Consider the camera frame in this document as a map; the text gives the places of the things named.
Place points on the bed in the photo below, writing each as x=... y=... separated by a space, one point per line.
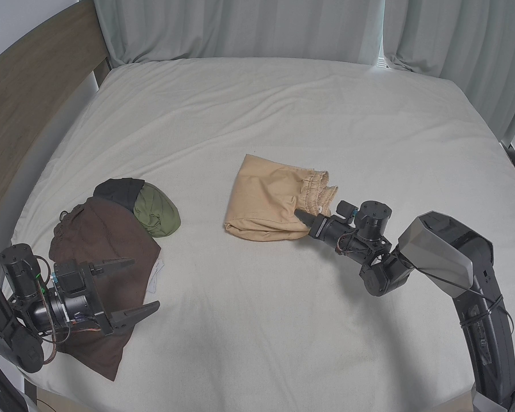
x=309 y=316

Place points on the green garment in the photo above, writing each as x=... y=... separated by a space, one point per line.
x=158 y=210

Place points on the brown shorts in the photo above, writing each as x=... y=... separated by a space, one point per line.
x=103 y=238

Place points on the tan shorts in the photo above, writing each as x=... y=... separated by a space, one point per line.
x=266 y=195

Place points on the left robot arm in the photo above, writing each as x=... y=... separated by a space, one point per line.
x=17 y=341

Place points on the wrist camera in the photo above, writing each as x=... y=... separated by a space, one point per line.
x=68 y=277
x=346 y=210

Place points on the white garment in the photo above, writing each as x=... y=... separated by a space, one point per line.
x=156 y=273

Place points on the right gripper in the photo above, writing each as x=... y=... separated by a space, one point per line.
x=332 y=230

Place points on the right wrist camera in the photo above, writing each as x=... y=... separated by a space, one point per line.
x=346 y=210

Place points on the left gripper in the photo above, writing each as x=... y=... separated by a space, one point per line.
x=75 y=309

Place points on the window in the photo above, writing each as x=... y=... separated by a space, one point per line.
x=382 y=63

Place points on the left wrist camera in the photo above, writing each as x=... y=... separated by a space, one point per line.
x=68 y=277

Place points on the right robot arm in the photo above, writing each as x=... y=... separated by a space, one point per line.
x=446 y=247

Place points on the black garment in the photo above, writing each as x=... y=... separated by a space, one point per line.
x=116 y=191

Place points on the white curtain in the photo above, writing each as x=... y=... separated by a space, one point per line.
x=240 y=15
x=463 y=28

